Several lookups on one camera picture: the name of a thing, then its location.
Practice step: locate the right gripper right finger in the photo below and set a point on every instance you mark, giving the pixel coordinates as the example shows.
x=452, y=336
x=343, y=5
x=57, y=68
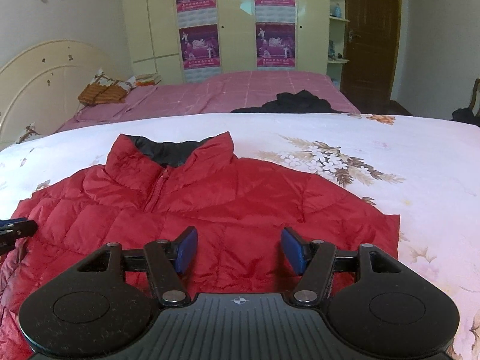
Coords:
x=313, y=261

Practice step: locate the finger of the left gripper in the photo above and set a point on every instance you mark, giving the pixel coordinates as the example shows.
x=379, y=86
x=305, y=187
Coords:
x=13, y=229

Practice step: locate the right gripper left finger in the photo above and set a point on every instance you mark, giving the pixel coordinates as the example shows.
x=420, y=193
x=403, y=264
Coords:
x=166, y=261

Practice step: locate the red puffer jacket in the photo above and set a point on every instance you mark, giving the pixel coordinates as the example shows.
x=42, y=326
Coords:
x=148, y=191

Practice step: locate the white floral bed quilt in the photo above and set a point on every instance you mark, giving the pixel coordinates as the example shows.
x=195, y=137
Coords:
x=425, y=171

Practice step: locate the cream headboard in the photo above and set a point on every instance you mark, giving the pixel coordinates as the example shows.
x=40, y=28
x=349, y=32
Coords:
x=40, y=86

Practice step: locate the black garment on bed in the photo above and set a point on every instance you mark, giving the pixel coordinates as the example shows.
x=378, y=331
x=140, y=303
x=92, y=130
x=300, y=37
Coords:
x=286, y=103

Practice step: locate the orange patterned pillow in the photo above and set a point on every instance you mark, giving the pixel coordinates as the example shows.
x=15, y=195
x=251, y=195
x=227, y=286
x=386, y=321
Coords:
x=96, y=93

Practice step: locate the pink bed sheet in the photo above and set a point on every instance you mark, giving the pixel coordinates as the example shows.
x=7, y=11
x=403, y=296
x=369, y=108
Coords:
x=219, y=94

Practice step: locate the lower left purple poster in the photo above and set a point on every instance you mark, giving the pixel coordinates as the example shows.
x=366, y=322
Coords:
x=200, y=47

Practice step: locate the lower right purple poster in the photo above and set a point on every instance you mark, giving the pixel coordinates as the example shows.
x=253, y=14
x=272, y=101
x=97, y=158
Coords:
x=275, y=46

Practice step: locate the cream wardrobe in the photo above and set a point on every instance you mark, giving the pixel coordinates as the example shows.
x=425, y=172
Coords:
x=154, y=42

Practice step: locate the brown wooden door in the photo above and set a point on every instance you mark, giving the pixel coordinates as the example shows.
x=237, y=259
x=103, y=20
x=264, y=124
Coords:
x=371, y=45

